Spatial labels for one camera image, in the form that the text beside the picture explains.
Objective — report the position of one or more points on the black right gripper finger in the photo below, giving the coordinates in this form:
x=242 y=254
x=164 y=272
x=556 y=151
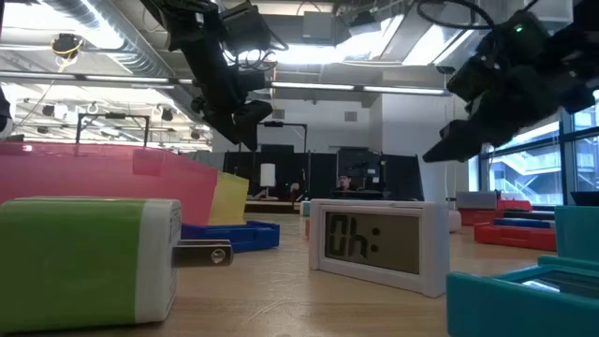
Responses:
x=453 y=125
x=468 y=140

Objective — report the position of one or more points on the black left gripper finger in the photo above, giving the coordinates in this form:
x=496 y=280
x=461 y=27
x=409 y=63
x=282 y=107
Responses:
x=220 y=122
x=250 y=119

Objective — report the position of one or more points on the lavender charger block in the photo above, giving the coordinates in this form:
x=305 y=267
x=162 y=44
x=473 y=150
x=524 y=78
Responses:
x=476 y=200

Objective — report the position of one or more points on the red charger block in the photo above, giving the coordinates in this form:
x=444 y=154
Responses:
x=477 y=217

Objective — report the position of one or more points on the pink charger block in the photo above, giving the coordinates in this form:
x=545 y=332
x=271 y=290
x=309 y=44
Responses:
x=455 y=221

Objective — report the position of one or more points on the teal white charger block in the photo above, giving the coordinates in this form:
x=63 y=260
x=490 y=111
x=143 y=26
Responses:
x=305 y=209

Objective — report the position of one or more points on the white digital clock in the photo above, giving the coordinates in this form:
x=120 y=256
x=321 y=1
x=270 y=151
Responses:
x=369 y=241

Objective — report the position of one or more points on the green charger block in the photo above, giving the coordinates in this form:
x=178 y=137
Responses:
x=70 y=262

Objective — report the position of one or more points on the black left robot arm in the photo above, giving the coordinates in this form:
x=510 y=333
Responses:
x=178 y=19

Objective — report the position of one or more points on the white cylinder lamp shade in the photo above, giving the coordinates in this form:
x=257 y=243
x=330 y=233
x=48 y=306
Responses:
x=267 y=175

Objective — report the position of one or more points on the large dark-framed window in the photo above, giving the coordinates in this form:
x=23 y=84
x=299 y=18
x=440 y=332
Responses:
x=524 y=178

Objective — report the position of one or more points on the yellow translucent bin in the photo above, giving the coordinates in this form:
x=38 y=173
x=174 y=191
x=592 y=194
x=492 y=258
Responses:
x=231 y=199

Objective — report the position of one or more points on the person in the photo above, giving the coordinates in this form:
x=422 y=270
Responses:
x=295 y=188
x=344 y=182

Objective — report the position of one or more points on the ceiling tube light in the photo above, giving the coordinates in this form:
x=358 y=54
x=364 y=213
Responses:
x=327 y=86
x=126 y=79

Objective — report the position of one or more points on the black partition curtain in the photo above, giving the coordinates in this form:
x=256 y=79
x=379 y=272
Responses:
x=318 y=173

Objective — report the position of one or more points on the background wooden table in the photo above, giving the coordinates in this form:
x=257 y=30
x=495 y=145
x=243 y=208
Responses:
x=276 y=203

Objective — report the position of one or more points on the dark monitor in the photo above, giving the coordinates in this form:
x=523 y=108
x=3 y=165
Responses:
x=358 y=164

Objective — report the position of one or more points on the grey ceiling box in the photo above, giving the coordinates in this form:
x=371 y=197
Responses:
x=323 y=25

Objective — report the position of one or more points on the red translucent bin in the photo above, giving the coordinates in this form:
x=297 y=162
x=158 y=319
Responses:
x=93 y=173

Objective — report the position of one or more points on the black camera stand frame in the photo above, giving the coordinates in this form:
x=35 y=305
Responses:
x=273 y=124

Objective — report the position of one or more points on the square wall vent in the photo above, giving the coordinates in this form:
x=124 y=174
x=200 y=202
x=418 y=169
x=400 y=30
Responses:
x=278 y=114
x=350 y=116

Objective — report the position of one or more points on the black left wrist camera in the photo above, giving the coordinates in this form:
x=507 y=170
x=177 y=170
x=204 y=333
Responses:
x=245 y=28

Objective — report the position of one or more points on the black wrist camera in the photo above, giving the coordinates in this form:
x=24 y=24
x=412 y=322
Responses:
x=472 y=75
x=245 y=28

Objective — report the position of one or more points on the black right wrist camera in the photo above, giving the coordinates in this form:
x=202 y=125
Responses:
x=472 y=75

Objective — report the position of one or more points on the black aluminium table frame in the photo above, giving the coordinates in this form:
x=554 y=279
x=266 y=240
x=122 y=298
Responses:
x=276 y=210

